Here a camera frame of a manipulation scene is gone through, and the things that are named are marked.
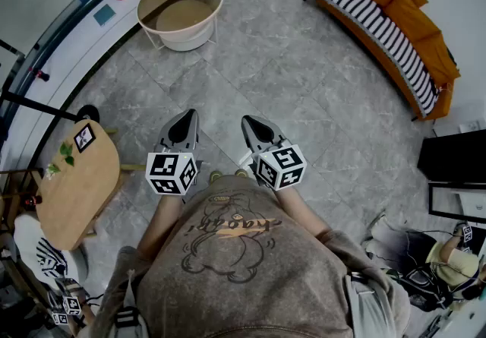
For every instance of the person's shoe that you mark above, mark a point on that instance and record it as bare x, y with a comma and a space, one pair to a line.
242, 173
217, 176

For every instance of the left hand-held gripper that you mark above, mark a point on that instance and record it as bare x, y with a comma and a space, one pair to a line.
167, 171

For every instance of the white wall socket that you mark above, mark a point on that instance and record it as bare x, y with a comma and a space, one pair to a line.
470, 127

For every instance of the person's right shoe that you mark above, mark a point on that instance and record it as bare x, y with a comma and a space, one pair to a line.
242, 173

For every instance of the green leafy plant sprig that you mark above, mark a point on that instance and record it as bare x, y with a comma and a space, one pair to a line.
68, 152

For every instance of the red black bottle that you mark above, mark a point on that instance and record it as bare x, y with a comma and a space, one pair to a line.
40, 74
34, 199

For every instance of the person's printed t-shirt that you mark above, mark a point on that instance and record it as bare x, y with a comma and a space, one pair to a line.
235, 260

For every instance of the wooden chair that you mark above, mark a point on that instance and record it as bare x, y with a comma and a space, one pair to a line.
19, 172

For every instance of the black cabinet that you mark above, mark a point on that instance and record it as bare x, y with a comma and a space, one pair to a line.
453, 158

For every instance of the black white striped blanket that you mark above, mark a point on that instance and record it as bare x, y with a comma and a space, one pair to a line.
379, 25

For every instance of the black framed glass panel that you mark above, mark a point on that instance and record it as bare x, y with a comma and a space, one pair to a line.
455, 201

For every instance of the teal book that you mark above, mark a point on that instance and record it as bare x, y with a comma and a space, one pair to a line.
104, 14

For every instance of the person's left shoe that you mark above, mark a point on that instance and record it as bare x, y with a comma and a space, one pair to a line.
217, 176

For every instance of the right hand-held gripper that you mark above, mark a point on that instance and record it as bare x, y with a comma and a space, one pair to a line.
283, 169

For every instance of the person's left forearm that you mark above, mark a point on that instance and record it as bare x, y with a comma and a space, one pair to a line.
163, 218

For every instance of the person's right forearm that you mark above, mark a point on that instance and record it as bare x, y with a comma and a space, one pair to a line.
300, 211

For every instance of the small framed marker card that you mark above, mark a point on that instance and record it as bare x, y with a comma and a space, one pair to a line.
84, 138

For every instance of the black coat stand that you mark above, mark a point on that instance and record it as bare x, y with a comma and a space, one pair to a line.
89, 113

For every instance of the orange sofa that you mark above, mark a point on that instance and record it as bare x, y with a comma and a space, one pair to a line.
417, 21

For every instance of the oval wooden side table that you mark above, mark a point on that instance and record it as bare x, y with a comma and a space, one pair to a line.
79, 192

